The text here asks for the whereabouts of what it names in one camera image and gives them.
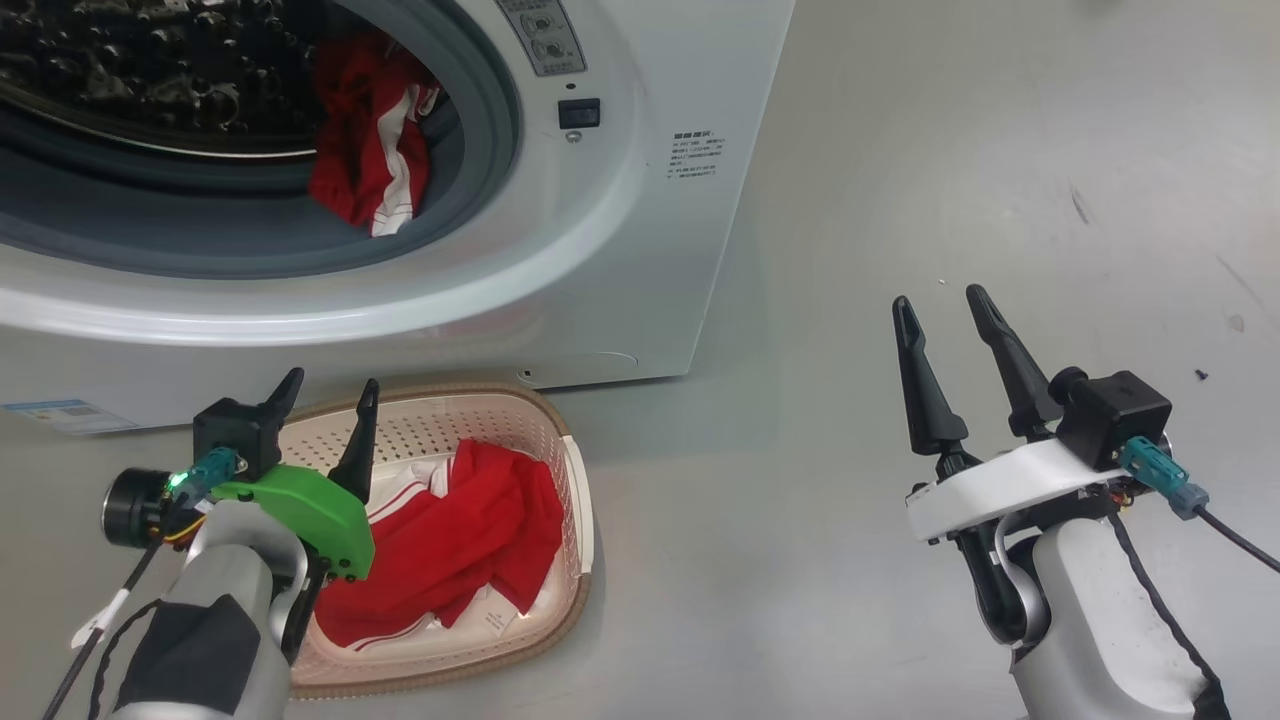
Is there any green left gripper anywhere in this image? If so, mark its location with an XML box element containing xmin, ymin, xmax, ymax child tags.
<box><xmin>100</xmin><ymin>367</ymin><xmax>381</xmax><ymax>583</ymax></box>

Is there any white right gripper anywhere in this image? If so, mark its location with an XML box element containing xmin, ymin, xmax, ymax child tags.
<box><xmin>892</xmin><ymin>284</ymin><xmax>1111</xmax><ymax>546</ymax></box>

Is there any red white-striped garment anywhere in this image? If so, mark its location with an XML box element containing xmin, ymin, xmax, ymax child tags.
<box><xmin>313</xmin><ymin>438</ymin><xmax>566</xmax><ymax>651</ymax></box>

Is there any red jersey with number 23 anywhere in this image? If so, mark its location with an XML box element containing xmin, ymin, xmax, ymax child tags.
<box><xmin>308</xmin><ymin>35</ymin><xmax>443</xmax><ymax>238</ymax></box>

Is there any cream perforated laundry basket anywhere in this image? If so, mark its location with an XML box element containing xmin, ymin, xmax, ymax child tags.
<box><xmin>270</xmin><ymin>383</ymin><xmax>596</xmax><ymax>699</ymax></box>

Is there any white washing machine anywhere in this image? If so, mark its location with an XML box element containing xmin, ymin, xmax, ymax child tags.
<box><xmin>0</xmin><ymin>0</ymin><xmax>798</xmax><ymax>433</ymax></box>

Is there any left black cable teal plug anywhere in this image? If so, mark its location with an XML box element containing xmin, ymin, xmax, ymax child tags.
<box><xmin>40</xmin><ymin>447</ymin><xmax>243</xmax><ymax>720</ymax></box>

